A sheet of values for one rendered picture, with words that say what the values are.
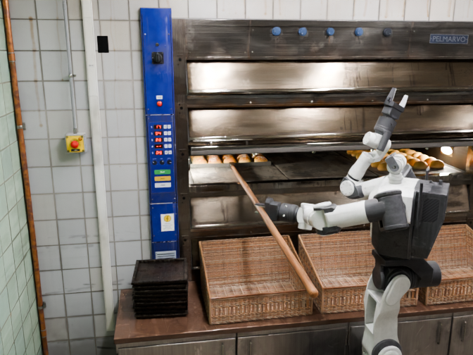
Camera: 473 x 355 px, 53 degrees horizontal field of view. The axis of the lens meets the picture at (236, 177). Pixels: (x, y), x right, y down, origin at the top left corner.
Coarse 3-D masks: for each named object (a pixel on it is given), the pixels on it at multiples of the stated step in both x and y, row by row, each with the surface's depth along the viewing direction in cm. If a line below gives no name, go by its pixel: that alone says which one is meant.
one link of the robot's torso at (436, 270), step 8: (376, 256) 211; (384, 256) 206; (376, 264) 211; (384, 264) 203; (392, 264) 203; (400, 264) 204; (408, 264) 205; (416, 264) 205; (424, 264) 206; (432, 264) 212; (376, 272) 212; (416, 272) 206; (424, 272) 207; (432, 272) 208; (440, 272) 210; (376, 280) 212; (384, 280) 206; (416, 280) 208; (424, 280) 208; (432, 280) 210; (440, 280) 210
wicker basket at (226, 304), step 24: (216, 240) 283; (240, 240) 286; (264, 240) 289; (288, 240) 291; (216, 264) 284; (240, 264) 286; (264, 264) 289; (288, 264) 291; (216, 288) 281; (240, 288) 282; (264, 288) 281; (288, 288) 281; (216, 312) 255; (240, 312) 246; (264, 312) 248; (288, 312) 252; (312, 312) 254
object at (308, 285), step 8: (232, 168) 309; (240, 176) 287; (248, 192) 256; (256, 200) 241; (256, 208) 234; (264, 216) 219; (272, 224) 209; (272, 232) 201; (280, 240) 191; (280, 248) 189; (288, 248) 184; (288, 256) 178; (296, 264) 170; (296, 272) 166; (304, 272) 164; (304, 280) 159; (312, 288) 153; (312, 296) 152
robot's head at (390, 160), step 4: (388, 156) 200; (392, 156) 194; (388, 160) 195; (392, 160) 195; (396, 160) 195; (388, 164) 196; (392, 164) 195; (396, 164) 194; (400, 164) 194; (388, 168) 198; (392, 168) 195; (396, 168) 195; (400, 168) 195; (392, 172) 197; (396, 172) 196; (400, 172) 196
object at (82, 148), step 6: (72, 132) 258; (78, 132) 258; (84, 132) 258; (66, 138) 252; (72, 138) 252; (84, 138) 254; (66, 144) 253; (84, 144) 254; (66, 150) 254; (72, 150) 254; (78, 150) 254; (84, 150) 255
